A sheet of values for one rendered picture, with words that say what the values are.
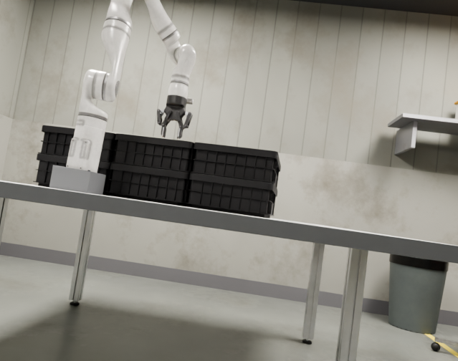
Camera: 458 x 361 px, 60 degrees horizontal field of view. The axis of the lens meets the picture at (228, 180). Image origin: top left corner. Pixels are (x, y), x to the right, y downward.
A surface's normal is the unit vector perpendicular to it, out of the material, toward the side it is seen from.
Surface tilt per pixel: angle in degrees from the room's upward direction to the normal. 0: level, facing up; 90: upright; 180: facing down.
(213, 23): 90
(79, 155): 90
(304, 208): 90
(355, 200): 90
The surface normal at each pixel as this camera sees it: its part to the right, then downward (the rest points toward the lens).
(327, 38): -0.07, -0.09
